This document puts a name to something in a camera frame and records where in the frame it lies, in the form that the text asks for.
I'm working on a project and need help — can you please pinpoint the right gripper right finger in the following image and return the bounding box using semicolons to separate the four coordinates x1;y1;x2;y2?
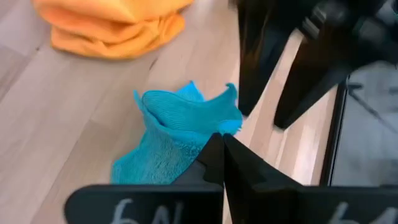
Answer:
223;133;398;224

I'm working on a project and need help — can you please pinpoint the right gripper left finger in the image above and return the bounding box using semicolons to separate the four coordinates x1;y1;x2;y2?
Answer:
63;133;225;224

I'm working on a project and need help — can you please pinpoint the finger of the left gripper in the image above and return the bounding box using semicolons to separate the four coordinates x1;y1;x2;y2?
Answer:
273;29;354;130
236;0;295;118

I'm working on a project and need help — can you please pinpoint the teal microfiber towel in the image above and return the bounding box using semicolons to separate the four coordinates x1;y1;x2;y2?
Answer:
111;80;243;185

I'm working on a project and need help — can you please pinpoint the orange microfiber towel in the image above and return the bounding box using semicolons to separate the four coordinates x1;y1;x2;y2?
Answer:
32;0;195;60

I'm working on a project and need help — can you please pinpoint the black table frame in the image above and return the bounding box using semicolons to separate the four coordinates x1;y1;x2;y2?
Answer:
319;79;351;187

